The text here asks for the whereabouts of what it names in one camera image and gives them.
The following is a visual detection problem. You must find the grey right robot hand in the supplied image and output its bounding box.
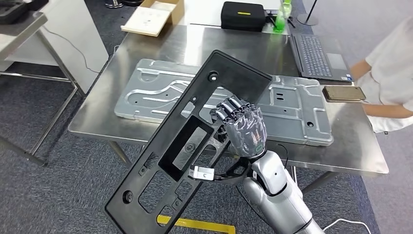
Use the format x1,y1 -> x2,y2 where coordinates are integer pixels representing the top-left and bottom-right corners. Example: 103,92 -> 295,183
209,96 -> 268,158

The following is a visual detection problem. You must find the black plastic plate frame part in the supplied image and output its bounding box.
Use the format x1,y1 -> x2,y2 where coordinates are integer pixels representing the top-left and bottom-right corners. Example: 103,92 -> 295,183
104,49 -> 273,234

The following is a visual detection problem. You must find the stainless steel workbench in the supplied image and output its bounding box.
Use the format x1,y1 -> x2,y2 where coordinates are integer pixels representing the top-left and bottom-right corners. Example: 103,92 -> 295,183
68,24 -> 390,196

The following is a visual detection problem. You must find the yellow floor tape strip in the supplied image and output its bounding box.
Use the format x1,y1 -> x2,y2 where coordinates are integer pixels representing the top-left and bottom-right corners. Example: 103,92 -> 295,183
157,214 -> 236,234

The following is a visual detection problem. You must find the dark grey laptop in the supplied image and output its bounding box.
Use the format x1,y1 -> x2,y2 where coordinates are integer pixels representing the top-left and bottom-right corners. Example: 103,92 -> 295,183
288,32 -> 354,83

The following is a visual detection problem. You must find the brown smartphone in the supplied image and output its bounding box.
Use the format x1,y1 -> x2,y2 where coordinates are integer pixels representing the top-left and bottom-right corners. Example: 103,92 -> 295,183
322,85 -> 367,103

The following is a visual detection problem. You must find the stamped grey metal panel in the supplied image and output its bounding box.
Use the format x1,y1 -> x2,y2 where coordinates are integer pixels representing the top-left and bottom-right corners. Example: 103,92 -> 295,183
113,58 -> 335,147

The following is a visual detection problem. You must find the black zip case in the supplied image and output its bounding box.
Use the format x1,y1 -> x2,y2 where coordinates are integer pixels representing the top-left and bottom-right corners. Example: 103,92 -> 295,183
221,1 -> 266,32

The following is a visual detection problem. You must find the green plastic bottle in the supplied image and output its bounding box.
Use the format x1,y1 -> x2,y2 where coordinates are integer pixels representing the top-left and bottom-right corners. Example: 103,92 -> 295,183
273,0 -> 293,33

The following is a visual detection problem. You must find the black pole stand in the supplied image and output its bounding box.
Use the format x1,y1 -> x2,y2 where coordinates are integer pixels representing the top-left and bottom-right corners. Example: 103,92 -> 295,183
297,0 -> 319,26

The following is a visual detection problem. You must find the white table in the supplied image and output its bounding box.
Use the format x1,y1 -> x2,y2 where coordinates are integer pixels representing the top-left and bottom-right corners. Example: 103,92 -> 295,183
177,0 -> 289,36

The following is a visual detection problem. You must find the brown cardboard box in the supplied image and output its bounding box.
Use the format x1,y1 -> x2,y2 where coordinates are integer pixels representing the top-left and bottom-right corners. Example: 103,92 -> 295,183
120,0 -> 185,38

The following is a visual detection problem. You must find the person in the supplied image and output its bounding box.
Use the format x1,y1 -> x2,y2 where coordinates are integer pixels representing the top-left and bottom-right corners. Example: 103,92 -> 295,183
350,14 -> 413,134

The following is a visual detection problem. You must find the white cabinet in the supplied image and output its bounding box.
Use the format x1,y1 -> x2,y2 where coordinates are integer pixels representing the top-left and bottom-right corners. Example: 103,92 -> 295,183
4,0 -> 110,94

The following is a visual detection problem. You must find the steel side table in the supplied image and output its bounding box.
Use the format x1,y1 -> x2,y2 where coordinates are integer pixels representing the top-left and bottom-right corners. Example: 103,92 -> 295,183
0,11 -> 86,167

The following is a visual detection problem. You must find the black tray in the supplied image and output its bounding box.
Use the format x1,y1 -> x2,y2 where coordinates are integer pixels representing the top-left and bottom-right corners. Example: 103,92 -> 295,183
0,0 -> 49,25

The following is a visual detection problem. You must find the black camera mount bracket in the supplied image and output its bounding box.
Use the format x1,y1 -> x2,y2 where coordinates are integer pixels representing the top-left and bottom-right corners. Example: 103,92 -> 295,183
213,158 -> 252,185

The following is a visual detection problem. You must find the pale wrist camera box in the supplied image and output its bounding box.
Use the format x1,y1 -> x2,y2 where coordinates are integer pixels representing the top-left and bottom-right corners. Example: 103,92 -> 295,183
188,164 -> 216,181

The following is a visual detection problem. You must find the black cable tangle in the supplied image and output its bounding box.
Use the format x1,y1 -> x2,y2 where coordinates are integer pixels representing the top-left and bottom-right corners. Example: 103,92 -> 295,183
264,9 -> 296,29

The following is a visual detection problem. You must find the white floor cable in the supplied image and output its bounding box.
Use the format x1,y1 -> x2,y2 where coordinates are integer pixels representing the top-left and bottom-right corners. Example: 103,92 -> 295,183
322,218 -> 372,234

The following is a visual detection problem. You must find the thin black cable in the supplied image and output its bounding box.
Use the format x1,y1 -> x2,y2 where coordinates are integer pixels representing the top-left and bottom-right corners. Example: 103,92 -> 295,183
42,25 -> 101,74

